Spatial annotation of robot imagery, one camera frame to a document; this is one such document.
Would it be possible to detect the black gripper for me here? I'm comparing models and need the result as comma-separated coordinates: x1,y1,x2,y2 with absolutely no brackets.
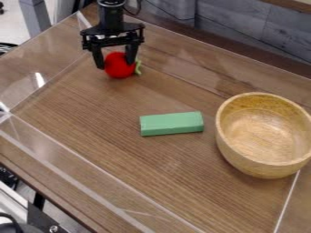
81,22,145,69

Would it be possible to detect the red plush fruit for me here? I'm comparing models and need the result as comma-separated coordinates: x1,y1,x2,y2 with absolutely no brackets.
105,52,142,79

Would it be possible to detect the wooden bowl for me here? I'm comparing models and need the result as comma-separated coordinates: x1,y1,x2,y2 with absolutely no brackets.
215,92,311,179

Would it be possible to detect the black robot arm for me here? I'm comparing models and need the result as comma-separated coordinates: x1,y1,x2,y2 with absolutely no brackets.
81,0,145,70

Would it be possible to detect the green rectangular block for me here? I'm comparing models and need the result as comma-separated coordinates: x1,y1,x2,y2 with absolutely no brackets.
141,111,205,137

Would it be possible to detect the grey table leg post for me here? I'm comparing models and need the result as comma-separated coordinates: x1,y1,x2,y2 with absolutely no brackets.
19,0,51,37

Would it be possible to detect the clear acrylic tray wall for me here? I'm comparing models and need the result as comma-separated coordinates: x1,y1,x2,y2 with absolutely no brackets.
0,10,311,233

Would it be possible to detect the black clamp bracket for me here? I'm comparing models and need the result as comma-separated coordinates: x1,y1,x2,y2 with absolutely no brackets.
0,208,71,233

